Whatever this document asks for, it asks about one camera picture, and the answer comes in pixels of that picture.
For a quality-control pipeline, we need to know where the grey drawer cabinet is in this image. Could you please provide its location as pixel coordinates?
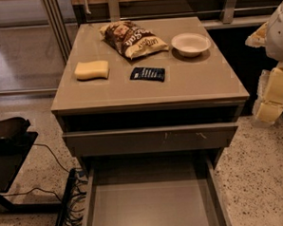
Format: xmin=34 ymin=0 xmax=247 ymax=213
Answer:
xmin=51 ymin=23 xmax=249 ymax=168

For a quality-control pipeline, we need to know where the black cable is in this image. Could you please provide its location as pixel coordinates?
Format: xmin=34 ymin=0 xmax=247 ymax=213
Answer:
xmin=33 ymin=141 xmax=71 ymax=176

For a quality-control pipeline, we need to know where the open middle drawer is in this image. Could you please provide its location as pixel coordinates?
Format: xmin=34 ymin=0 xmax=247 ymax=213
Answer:
xmin=83 ymin=156 xmax=232 ymax=226

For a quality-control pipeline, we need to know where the white paper bowl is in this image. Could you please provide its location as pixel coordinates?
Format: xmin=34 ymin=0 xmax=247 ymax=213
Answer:
xmin=171 ymin=32 xmax=211 ymax=58

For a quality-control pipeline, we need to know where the bundle of black cables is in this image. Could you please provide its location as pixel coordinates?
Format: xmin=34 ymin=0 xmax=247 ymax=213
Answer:
xmin=62 ymin=178 xmax=91 ymax=226

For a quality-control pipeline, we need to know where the brown chip bag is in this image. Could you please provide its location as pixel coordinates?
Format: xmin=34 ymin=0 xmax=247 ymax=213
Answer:
xmin=99 ymin=21 xmax=169 ymax=60

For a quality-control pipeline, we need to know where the dark blue rxbar wrapper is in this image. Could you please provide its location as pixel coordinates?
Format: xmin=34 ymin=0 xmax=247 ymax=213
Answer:
xmin=130 ymin=67 xmax=165 ymax=83

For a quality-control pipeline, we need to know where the metal railing post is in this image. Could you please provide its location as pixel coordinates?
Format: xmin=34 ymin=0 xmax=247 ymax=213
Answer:
xmin=220 ymin=0 xmax=237 ymax=24

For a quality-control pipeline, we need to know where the yellow sponge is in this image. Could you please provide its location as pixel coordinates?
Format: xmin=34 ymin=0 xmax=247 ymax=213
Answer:
xmin=75 ymin=61 xmax=109 ymax=80

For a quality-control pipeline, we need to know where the dark object on table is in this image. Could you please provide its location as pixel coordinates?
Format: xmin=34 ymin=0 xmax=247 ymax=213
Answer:
xmin=0 ymin=117 xmax=31 ymax=140

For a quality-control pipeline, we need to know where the black side table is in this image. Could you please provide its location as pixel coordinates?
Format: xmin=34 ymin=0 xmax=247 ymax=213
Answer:
xmin=0 ymin=132 xmax=62 ymax=215

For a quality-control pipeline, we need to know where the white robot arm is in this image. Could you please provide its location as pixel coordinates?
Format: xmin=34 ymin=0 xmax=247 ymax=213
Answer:
xmin=245 ymin=1 xmax=283 ymax=125

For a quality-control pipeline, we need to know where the top drawer front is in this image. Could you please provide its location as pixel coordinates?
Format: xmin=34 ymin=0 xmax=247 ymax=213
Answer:
xmin=63 ymin=122 xmax=237 ymax=158

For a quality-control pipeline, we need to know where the black power strip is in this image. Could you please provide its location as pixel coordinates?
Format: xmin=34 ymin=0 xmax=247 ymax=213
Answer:
xmin=55 ymin=169 xmax=76 ymax=226

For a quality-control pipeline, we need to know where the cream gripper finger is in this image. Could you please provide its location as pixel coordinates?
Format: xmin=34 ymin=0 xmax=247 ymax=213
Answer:
xmin=245 ymin=22 xmax=268 ymax=48
xmin=252 ymin=62 xmax=283 ymax=124

